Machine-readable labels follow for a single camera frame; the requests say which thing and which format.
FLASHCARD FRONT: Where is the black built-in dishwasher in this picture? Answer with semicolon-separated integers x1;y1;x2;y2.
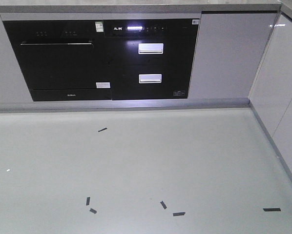
3;20;111;101

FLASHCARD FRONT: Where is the black disinfection cabinet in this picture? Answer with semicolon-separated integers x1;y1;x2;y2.
104;18;200;100

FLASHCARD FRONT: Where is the silver drawer handle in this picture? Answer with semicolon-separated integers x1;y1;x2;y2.
138;43;164;55
139;74;162;84

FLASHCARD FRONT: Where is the upper silver drawer handle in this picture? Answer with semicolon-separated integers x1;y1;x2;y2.
138;43;164;55

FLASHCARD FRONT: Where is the grey cabinet door panel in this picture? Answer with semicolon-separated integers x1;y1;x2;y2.
188;13;276;99

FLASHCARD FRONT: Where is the lower silver drawer handle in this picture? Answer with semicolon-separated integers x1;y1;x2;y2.
139;74;162;84

